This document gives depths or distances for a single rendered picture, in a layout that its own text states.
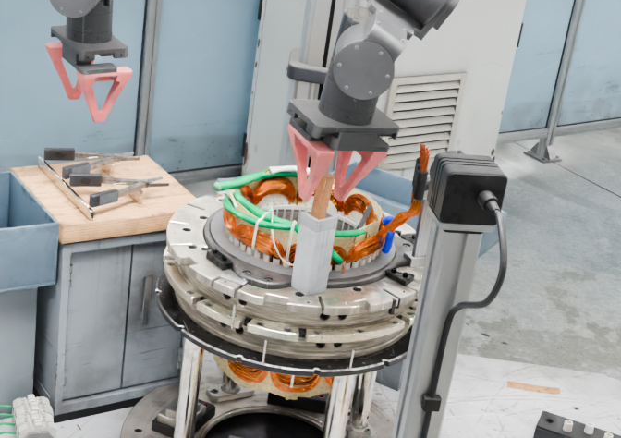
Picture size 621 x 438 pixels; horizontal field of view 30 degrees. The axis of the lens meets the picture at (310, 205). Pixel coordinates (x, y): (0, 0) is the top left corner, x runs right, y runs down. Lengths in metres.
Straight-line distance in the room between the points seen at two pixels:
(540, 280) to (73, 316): 2.71
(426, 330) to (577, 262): 3.39
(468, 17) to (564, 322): 1.04
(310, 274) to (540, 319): 2.57
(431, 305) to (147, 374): 0.81
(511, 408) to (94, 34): 0.80
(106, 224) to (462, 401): 0.60
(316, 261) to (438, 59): 2.65
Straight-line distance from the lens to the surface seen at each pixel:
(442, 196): 0.80
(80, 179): 1.50
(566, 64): 5.09
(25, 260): 1.44
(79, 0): 1.39
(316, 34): 1.76
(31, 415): 1.51
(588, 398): 1.82
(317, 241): 1.22
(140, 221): 1.46
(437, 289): 0.84
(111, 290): 1.50
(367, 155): 1.19
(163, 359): 1.60
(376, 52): 1.06
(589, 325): 3.81
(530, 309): 3.82
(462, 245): 0.83
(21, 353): 1.53
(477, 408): 1.72
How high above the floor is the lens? 1.67
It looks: 23 degrees down
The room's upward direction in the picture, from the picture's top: 8 degrees clockwise
